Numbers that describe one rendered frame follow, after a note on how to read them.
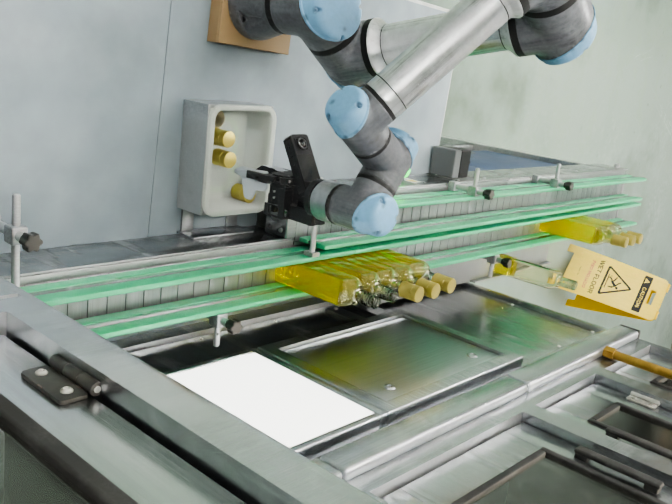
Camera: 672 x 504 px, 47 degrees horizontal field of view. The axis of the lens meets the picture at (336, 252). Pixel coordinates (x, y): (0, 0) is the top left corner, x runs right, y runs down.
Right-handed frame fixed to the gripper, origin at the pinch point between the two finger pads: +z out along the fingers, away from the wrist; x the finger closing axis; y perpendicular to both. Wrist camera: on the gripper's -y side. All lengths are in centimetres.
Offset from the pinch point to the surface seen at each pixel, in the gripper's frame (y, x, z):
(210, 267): 18.0, -11.9, -4.3
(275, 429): 34, -24, -37
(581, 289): 100, 340, 70
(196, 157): -0.9, -7.6, 7.6
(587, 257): 82, 351, 75
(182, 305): 25.1, -17.0, -3.1
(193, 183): 4.4, -7.6, 8.0
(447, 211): 15, 73, 0
